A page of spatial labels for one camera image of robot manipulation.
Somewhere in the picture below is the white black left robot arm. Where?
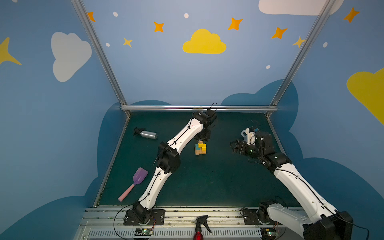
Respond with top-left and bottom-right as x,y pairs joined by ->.
132,110 -> 217,224

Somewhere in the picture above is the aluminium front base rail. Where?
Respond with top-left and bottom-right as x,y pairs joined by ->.
73,206 -> 334,240

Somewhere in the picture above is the aluminium back frame rail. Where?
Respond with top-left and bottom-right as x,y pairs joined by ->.
121,105 -> 278,113

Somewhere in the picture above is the light blue ceramic mug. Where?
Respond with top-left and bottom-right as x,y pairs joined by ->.
241,130 -> 248,138

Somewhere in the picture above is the purple pink brush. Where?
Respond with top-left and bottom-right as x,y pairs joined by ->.
118,168 -> 148,202

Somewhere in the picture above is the silver spray bottle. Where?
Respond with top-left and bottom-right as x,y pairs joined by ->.
134,128 -> 158,140

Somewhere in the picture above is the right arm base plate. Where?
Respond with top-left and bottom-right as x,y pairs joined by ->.
240,208 -> 270,225

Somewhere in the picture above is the red spray bottle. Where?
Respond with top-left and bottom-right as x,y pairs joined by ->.
193,215 -> 212,240

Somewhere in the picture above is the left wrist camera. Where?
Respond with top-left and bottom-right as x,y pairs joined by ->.
202,109 -> 217,128

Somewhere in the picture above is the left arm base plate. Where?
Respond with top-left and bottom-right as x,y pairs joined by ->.
123,209 -> 165,226

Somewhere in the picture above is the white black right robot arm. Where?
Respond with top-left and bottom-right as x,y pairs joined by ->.
230,137 -> 353,240

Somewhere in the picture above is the controller board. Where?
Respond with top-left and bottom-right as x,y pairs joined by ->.
135,229 -> 154,237
260,228 -> 278,240

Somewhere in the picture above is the aluminium left frame post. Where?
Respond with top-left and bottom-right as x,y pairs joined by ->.
71,0 -> 127,107

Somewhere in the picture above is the right controller board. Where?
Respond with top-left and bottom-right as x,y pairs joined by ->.
260,228 -> 278,240

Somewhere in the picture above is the aluminium frame post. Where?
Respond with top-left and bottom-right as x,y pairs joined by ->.
266,0 -> 337,120
71,0 -> 127,107

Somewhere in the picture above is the left controller board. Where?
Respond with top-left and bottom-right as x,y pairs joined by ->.
135,229 -> 154,237

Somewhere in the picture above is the aluminium right frame post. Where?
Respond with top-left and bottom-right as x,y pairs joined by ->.
266,0 -> 337,120

